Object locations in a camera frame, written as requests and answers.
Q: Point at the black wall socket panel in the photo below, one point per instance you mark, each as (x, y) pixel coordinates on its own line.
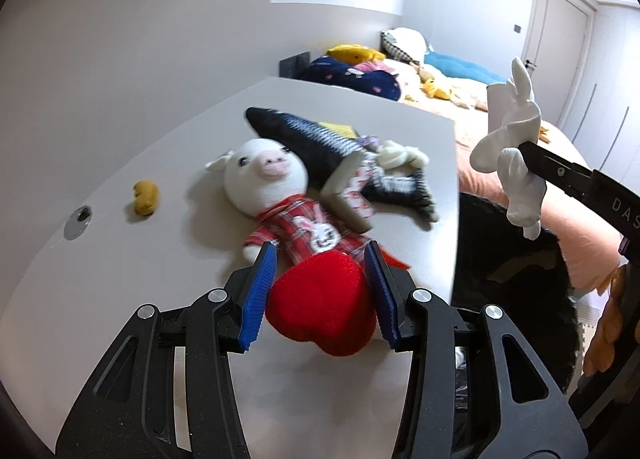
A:
(293, 67)

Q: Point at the navy patterned blanket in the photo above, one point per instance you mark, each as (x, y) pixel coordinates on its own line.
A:
(331, 72)

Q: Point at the pink blanket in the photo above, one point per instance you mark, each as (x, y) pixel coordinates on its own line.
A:
(375, 65)

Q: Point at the person's right hand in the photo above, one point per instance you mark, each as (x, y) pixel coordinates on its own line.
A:
(601, 352)

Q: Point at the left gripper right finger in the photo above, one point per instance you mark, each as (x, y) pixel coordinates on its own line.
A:
(476, 388)

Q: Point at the mustard yellow plush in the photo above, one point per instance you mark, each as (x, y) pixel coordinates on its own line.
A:
(355, 54)

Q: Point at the dark blue fish plush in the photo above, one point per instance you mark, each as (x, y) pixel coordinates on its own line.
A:
(322, 150)

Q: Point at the white fabric glove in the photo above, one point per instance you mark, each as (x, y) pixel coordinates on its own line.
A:
(513, 119)

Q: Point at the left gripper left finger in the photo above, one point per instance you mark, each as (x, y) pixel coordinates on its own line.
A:
(163, 388)

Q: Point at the yellow packet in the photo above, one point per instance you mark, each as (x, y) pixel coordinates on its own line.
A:
(341, 129)

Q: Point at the yellow duck plush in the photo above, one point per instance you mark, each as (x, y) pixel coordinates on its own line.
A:
(435, 89)

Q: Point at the white pig plush toy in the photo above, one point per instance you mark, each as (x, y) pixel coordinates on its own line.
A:
(322, 297)

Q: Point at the beige door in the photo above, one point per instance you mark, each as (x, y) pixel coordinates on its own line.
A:
(554, 52)

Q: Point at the silver desk grommet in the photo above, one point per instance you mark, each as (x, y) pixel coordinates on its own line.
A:
(77, 223)

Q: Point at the black trash bin with bag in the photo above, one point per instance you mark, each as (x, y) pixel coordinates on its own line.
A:
(528, 279)

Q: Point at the checkered white pillow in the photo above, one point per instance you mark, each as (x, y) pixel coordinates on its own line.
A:
(404, 44)

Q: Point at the teal blue cushion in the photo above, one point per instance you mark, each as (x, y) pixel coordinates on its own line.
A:
(454, 67)

